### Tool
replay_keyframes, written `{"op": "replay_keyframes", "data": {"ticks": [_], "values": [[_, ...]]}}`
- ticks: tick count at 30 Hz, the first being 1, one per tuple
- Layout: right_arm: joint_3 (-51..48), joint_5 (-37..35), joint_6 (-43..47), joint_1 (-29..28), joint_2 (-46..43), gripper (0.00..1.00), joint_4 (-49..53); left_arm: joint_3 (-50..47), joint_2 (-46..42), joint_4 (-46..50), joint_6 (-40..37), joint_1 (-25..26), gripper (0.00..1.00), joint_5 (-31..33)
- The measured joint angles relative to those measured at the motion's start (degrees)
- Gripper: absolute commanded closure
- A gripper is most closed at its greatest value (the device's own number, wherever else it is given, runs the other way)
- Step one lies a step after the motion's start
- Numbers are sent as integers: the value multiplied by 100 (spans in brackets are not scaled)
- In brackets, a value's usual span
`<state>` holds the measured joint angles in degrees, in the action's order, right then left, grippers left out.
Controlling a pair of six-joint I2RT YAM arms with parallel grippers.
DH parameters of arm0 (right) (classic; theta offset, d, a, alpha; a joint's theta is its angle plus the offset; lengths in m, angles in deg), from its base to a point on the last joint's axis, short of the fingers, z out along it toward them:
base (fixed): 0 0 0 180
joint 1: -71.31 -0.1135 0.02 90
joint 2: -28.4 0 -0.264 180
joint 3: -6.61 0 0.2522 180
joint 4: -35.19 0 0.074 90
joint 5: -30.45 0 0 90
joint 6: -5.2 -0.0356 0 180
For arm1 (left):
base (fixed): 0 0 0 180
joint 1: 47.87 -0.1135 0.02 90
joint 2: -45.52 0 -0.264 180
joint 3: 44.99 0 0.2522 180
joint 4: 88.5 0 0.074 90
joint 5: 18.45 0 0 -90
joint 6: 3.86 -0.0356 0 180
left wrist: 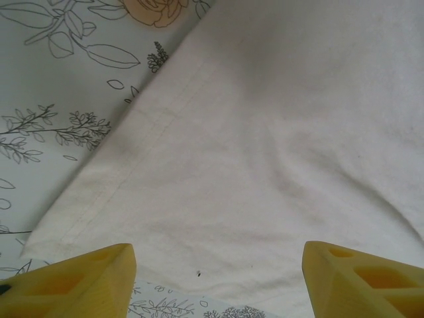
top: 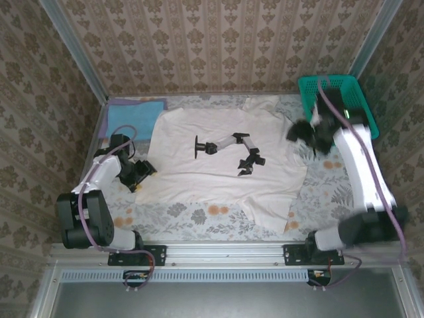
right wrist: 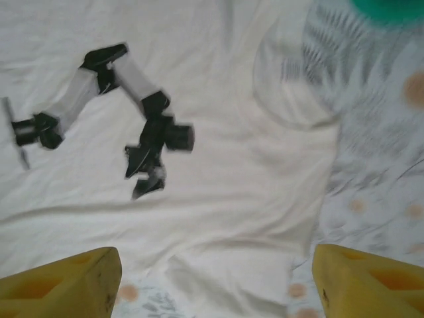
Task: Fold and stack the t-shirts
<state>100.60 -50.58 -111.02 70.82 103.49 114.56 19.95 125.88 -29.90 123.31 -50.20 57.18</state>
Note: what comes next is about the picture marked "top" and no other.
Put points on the purple folded t-shirt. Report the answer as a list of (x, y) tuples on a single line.
[(107, 122)]

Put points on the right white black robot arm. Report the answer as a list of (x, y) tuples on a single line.
[(357, 165)]

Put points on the white t-shirt with robot print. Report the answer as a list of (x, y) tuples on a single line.
[(215, 119)]

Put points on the aluminium table side rail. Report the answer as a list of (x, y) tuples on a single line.
[(98, 140)]

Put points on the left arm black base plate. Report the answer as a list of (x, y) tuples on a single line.
[(155, 255)]

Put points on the grey metal shelf panel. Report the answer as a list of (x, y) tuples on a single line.
[(225, 301)]

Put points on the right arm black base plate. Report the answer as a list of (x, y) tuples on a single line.
[(293, 255)]

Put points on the aluminium frame post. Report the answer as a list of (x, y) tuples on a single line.
[(76, 49), (374, 36)]

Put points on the teal plastic basket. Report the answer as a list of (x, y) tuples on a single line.
[(354, 92)]

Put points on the floral table cloth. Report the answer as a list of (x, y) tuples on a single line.
[(205, 218)]

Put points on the aluminium mounting rail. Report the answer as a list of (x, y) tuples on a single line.
[(225, 253)]

